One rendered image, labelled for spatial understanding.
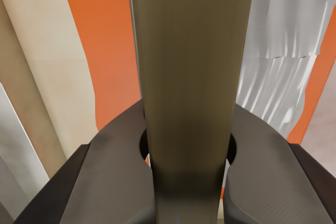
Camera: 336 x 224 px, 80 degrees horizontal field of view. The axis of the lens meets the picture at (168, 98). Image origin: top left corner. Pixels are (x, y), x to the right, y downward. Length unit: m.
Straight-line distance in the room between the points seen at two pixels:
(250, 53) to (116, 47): 0.11
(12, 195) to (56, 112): 2.34
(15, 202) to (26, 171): 2.40
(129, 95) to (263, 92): 0.12
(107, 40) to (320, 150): 0.26
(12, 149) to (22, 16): 0.12
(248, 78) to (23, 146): 0.22
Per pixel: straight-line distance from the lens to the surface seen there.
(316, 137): 0.27
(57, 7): 0.19
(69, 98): 0.22
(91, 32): 0.19
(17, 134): 0.23
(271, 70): 0.20
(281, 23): 0.19
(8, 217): 0.34
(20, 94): 0.22
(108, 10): 0.18
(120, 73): 0.19
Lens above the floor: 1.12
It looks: 59 degrees down
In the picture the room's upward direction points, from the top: 177 degrees counter-clockwise
